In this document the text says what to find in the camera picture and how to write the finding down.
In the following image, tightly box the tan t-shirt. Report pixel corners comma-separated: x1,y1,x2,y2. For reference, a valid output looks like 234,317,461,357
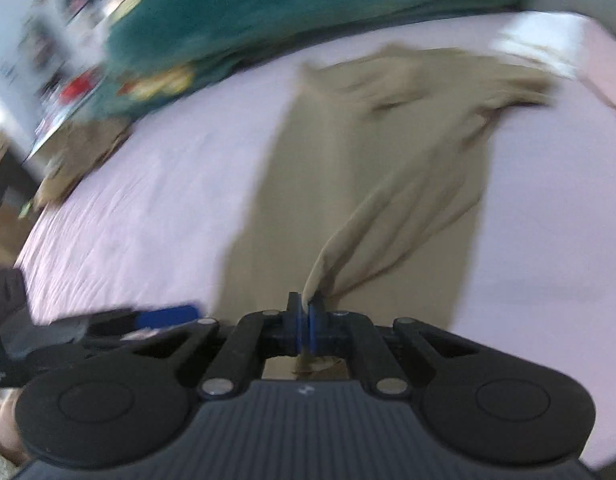
214,44,562,378

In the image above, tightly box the person left hand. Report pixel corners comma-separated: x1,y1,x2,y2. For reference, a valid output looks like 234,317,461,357
0,389,29,466

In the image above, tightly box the brown speckled folded cloth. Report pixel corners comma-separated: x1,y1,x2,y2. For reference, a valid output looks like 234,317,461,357
32,117,132,210

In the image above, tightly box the red box on desk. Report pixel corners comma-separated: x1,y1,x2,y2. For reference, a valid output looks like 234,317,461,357
58,70,101,104

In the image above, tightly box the cluttered side desk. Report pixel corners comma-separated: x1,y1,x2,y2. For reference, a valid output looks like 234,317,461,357
26,65,104,160

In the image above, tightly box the green plush blanket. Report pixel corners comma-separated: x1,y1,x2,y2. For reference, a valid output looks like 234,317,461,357
90,0,523,119

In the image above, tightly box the white folded cloth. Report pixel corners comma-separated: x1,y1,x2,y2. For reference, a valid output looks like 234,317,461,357
490,12,588,79

